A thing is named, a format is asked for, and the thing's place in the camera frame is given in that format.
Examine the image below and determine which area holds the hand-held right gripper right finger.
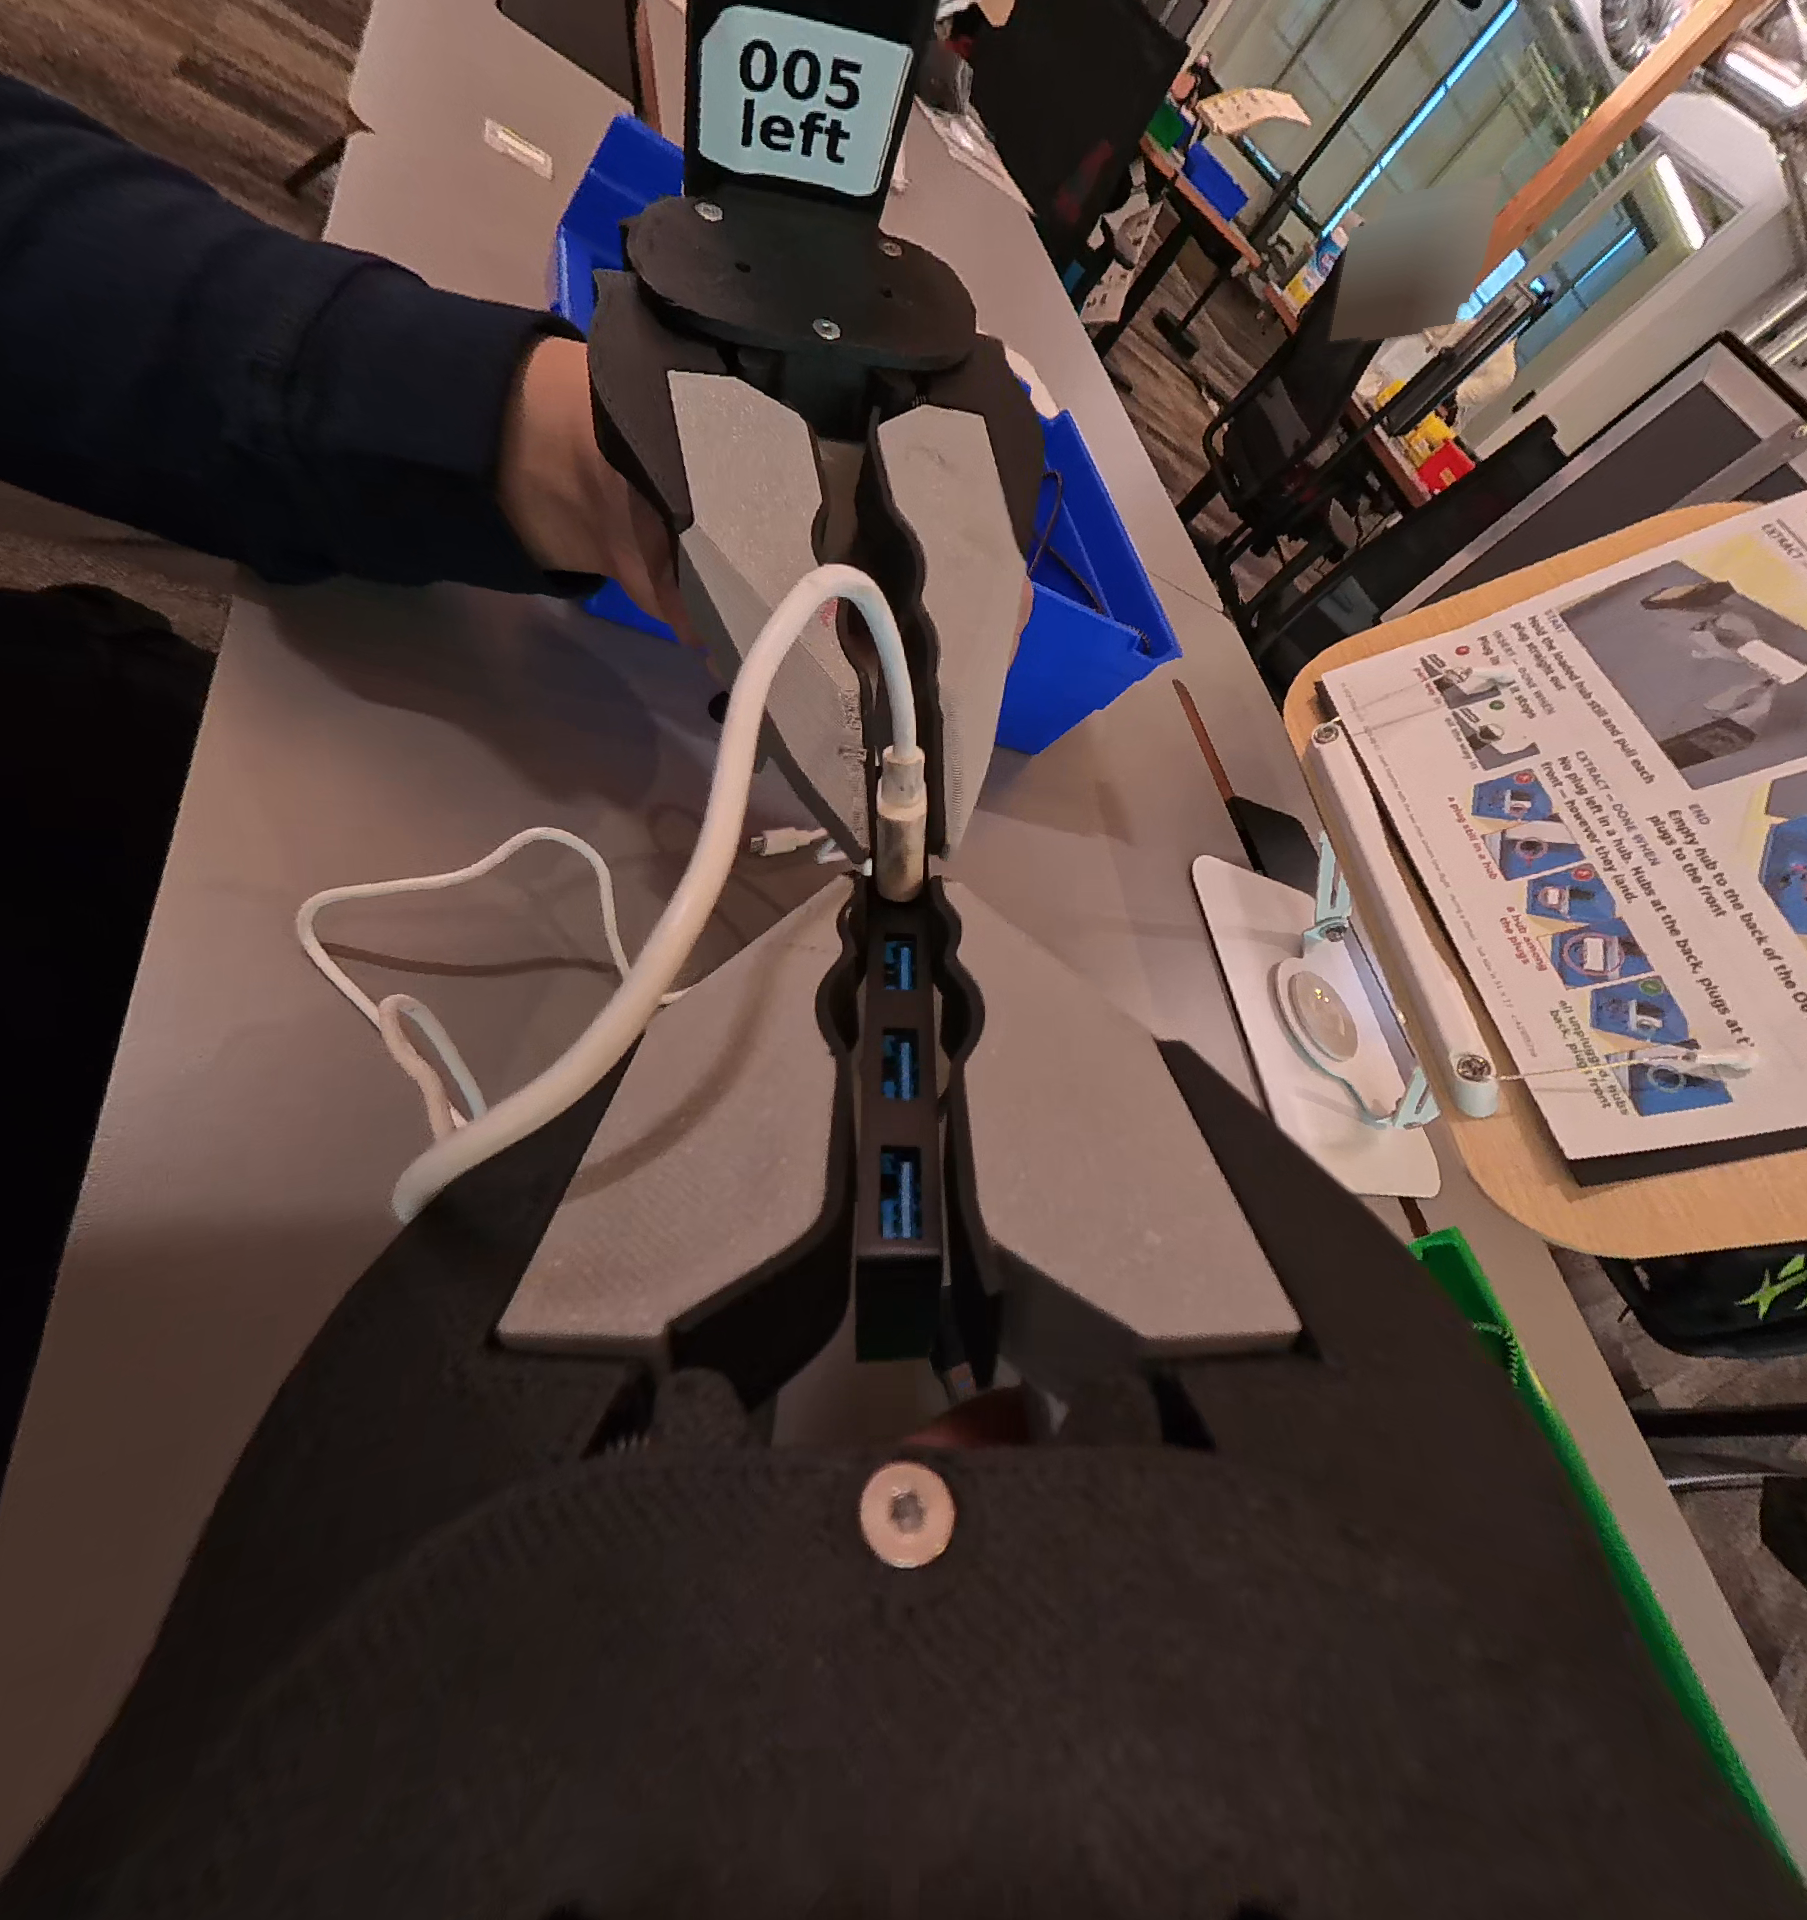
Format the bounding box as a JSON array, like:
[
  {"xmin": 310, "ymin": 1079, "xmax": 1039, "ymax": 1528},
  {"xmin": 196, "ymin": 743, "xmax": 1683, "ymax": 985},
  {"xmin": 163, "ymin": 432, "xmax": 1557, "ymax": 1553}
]
[{"xmin": 933, "ymin": 878, "xmax": 1301, "ymax": 1426}]

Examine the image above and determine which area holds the printed instruction sheet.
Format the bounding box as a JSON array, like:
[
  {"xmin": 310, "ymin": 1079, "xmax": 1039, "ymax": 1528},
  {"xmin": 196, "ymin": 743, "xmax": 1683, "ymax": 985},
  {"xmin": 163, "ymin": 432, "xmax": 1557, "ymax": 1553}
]
[{"xmin": 1315, "ymin": 473, "xmax": 1807, "ymax": 1189}]

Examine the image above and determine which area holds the white usb cable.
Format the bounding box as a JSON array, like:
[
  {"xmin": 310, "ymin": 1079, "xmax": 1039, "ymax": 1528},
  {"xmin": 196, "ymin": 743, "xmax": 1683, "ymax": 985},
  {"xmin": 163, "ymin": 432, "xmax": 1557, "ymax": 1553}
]
[{"xmin": 296, "ymin": 563, "xmax": 945, "ymax": 1228}]

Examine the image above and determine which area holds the black office chair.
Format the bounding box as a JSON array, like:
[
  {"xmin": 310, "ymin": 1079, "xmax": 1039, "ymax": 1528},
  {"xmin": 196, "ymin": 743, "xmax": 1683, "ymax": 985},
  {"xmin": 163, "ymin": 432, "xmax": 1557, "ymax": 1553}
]
[{"xmin": 1198, "ymin": 338, "xmax": 1389, "ymax": 607}]

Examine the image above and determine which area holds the blue plastic bin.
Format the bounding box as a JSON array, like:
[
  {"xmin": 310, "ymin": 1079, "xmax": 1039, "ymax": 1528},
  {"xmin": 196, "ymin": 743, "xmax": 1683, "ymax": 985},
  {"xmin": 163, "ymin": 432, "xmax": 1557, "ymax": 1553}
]
[{"xmin": 549, "ymin": 112, "xmax": 1185, "ymax": 756}]

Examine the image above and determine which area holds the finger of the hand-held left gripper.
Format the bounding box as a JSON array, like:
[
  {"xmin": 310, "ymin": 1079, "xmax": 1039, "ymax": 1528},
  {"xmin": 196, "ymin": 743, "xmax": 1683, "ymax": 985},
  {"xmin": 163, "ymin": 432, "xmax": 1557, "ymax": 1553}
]
[
  {"xmin": 665, "ymin": 369, "xmax": 878, "ymax": 869},
  {"xmin": 855, "ymin": 409, "xmax": 1034, "ymax": 861}
]

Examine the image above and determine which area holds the black usb hub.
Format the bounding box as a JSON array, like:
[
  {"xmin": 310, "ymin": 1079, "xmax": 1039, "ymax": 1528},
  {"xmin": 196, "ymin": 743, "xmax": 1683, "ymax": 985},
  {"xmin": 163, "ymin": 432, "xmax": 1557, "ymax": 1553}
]
[{"xmin": 839, "ymin": 878, "xmax": 996, "ymax": 1405}]

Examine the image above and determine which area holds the green plastic bin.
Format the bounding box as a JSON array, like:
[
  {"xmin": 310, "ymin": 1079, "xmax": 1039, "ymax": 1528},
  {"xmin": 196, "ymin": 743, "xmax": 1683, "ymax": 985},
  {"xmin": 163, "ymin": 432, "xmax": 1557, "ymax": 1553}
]
[{"xmin": 1404, "ymin": 1228, "xmax": 1752, "ymax": 1920}]

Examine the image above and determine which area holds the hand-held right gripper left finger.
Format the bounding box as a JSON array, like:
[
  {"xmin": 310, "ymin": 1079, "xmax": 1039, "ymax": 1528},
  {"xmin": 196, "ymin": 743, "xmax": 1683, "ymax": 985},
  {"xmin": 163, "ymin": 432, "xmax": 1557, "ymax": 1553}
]
[{"xmin": 497, "ymin": 878, "xmax": 863, "ymax": 1405}]

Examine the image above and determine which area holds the person's left forearm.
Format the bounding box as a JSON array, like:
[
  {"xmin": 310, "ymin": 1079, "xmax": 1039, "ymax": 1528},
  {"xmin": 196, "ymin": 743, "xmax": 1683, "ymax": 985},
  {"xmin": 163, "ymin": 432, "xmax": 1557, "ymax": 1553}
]
[{"xmin": 0, "ymin": 46, "xmax": 605, "ymax": 598}]

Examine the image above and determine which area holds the silver ceiling duct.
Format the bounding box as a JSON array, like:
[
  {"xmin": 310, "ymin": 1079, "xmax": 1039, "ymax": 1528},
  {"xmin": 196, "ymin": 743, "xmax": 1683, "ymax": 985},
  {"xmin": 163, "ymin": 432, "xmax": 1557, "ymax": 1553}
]
[{"xmin": 1714, "ymin": 0, "xmax": 1807, "ymax": 308}]

